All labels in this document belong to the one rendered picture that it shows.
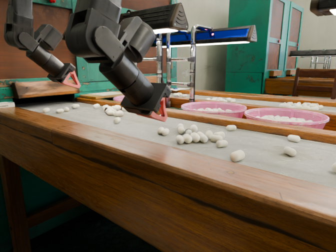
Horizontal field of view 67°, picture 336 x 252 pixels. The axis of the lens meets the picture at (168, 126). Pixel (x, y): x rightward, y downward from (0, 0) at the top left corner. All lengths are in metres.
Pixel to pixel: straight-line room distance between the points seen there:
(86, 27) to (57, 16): 1.04
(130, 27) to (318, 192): 0.40
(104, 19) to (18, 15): 0.49
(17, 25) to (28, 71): 0.51
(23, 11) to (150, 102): 0.53
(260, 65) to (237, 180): 3.17
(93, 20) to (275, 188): 0.37
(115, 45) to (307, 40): 5.48
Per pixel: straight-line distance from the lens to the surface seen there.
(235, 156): 0.54
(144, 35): 0.51
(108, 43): 0.44
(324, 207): 0.38
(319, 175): 0.55
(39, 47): 0.94
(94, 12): 0.44
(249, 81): 3.59
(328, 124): 1.09
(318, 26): 5.81
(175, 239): 0.51
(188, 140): 0.65
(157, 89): 0.53
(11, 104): 1.24
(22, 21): 0.91
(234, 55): 3.69
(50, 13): 1.46
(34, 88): 1.33
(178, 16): 0.81
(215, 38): 1.35
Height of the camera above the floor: 0.94
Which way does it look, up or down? 13 degrees down
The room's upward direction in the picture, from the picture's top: straight up
